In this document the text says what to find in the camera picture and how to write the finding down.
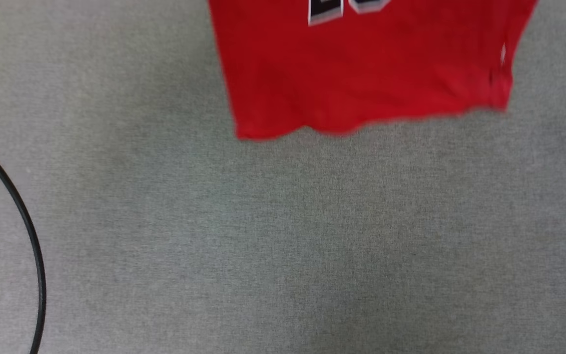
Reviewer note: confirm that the red basketball jersey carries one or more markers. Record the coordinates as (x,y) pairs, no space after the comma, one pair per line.
(361,73)

